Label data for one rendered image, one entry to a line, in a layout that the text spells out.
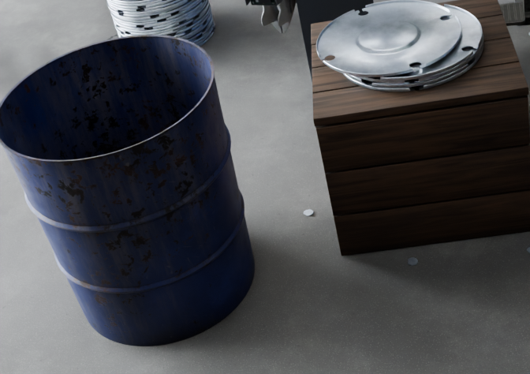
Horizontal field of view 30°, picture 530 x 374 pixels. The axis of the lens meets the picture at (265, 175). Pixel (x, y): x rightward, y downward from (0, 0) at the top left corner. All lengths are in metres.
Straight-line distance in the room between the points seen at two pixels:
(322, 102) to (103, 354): 0.66
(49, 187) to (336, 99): 0.57
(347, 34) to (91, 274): 0.70
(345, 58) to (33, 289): 0.86
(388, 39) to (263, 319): 0.61
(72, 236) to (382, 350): 0.61
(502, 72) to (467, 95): 0.10
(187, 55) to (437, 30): 0.50
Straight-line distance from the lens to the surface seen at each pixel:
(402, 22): 2.05
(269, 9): 2.08
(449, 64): 1.92
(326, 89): 1.95
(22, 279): 2.29
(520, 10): 2.52
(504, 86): 1.89
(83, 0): 3.45
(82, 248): 1.86
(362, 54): 1.97
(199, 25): 2.95
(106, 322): 2.01
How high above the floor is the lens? 1.38
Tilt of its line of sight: 36 degrees down
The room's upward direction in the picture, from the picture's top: 14 degrees counter-clockwise
